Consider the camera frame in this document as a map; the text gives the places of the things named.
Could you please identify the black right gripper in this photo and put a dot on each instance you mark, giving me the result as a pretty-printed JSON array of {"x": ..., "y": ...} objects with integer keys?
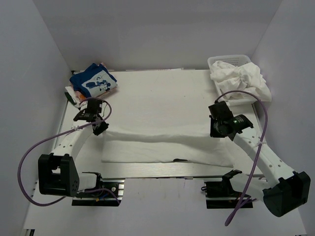
[{"x": 213, "y": 133}]

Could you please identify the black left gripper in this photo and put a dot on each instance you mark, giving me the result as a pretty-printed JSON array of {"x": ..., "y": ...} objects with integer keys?
[{"x": 104, "y": 127}]

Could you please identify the white t-shirt with black print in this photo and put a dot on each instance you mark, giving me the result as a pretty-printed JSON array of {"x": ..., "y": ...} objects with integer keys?
[{"x": 122, "y": 146}]

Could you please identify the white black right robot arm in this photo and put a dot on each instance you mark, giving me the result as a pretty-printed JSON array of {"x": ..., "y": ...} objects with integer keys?
[{"x": 283, "y": 190}]

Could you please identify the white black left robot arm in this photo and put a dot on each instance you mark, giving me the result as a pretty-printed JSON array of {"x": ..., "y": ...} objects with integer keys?
[{"x": 57, "y": 171}]

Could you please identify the white folded t-shirt stack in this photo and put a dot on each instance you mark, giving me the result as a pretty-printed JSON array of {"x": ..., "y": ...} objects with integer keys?
[{"x": 77, "y": 97}]

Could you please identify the white crumpled t-shirt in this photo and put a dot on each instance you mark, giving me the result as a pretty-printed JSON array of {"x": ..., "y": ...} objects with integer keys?
[{"x": 246, "y": 77}]

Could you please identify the blue mickey print folded t-shirt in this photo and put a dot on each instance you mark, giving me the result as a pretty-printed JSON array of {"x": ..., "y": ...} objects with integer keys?
[{"x": 94, "y": 81}]

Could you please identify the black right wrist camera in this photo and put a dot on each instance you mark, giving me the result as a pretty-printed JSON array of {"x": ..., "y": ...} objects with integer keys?
[{"x": 222, "y": 112}]

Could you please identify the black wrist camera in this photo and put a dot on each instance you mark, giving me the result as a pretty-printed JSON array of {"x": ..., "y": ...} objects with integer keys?
[
  {"x": 92, "y": 112},
  {"x": 222, "y": 112}
]

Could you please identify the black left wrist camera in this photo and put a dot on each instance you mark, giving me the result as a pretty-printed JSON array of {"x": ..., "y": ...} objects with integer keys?
[{"x": 92, "y": 112}]

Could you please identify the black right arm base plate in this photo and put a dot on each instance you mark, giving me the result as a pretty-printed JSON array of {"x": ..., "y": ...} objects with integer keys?
[{"x": 218, "y": 197}]

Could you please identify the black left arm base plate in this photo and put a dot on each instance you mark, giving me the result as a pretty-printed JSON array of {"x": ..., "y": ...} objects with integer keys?
[{"x": 109, "y": 194}]

